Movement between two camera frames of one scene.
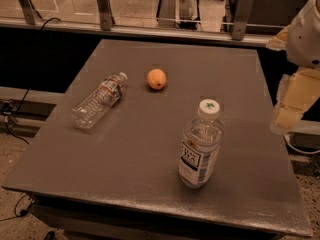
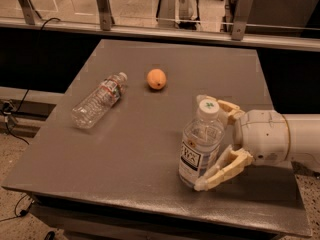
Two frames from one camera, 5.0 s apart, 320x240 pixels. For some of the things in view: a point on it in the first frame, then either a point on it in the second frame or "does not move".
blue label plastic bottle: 201,145 does not move
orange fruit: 156,79 does not move
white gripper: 306,39 -> 261,135
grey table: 132,158 does not move
